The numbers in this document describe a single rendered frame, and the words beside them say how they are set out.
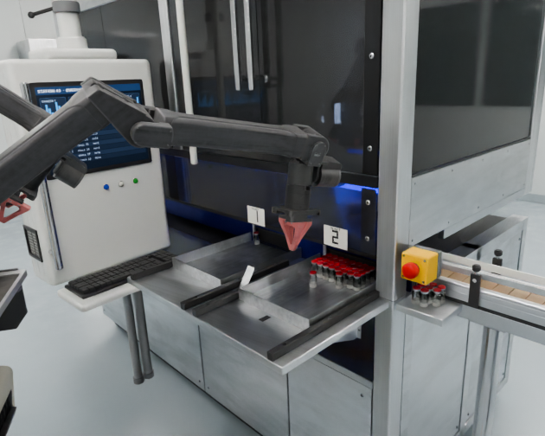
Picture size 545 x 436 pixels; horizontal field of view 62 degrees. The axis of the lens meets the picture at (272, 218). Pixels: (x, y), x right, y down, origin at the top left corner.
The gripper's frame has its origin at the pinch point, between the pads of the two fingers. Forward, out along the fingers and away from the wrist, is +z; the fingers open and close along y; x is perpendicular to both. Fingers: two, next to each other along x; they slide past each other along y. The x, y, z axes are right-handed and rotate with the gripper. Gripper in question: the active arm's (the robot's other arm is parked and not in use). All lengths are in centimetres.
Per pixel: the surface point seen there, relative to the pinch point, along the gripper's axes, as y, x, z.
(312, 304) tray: 13.7, 3.1, 17.5
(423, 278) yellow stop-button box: 25.9, -20.4, 5.4
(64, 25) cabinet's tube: -19, 96, -56
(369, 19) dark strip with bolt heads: 15, -3, -54
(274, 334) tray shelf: -2.9, 0.1, 21.0
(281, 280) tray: 18.5, 19.8, 16.5
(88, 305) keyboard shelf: -20, 65, 32
